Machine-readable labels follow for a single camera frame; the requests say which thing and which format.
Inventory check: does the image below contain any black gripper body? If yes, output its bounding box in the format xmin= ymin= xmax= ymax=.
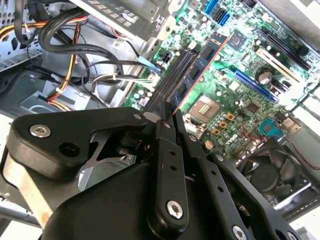
xmin=41 ymin=127 xmax=235 ymax=240

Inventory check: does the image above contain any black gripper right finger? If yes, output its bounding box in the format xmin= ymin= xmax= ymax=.
xmin=173 ymin=109 xmax=301 ymax=240

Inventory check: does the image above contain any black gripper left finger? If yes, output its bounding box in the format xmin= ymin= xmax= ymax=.
xmin=1 ymin=99 xmax=190 ymax=235

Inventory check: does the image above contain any blue RAM stick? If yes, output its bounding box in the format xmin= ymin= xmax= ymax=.
xmin=170 ymin=31 xmax=229 ymax=115

